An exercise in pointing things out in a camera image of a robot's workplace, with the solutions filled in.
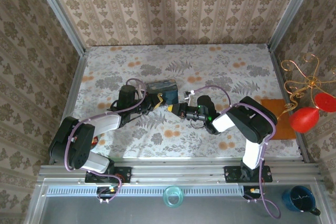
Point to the teal glass cup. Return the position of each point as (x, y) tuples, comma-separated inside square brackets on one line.
[(172, 196)]

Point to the black connector board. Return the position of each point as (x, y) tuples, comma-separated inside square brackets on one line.
[(252, 192), (105, 191)]

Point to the red candy wrapper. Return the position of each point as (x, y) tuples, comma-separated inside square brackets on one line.
[(95, 140)]

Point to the orange mat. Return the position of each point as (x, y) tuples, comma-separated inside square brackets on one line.
[(284, 129)]

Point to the aluminium frame side rail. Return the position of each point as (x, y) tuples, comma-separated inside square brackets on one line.
[(78, 77), (274, 62)]

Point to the aluminium frame post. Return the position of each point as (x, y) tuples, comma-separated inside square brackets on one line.
[(60, 11), (291, 11)]

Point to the dark blue mug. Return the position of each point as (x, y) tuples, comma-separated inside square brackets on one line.
[(299, 199)]

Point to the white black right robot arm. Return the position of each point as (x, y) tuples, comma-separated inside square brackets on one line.
[(252, 124)]

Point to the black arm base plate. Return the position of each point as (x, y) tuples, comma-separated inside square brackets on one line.
[(123, 174), (232, 174)]

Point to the starry night print tin box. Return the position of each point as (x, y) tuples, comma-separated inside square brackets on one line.
[(164, 87)]

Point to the floral tablecloth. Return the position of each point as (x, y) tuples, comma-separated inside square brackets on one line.
[(157, 61)]

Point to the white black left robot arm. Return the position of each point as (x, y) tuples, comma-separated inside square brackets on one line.
[(78, 142)]

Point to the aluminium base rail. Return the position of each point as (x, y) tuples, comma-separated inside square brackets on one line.
[(178, 174)]

